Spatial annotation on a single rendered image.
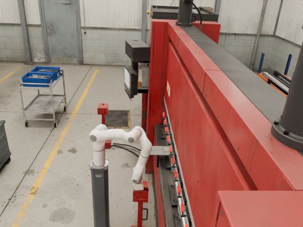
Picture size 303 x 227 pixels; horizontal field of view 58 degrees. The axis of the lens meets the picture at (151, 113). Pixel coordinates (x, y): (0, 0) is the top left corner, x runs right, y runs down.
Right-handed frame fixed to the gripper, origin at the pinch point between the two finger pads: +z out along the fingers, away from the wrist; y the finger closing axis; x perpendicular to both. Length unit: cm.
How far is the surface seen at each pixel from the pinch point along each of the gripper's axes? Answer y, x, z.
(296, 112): -66, 148, -161
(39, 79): 203, -264, -42
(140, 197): -1.1, 4.8, 1.0
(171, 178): -33.6, -9.5, -10.7
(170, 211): -31.4, 36.8, -10.9
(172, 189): -34.2, 11.4, -13.7
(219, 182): -52, 119, -111
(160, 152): -23, -40, -24
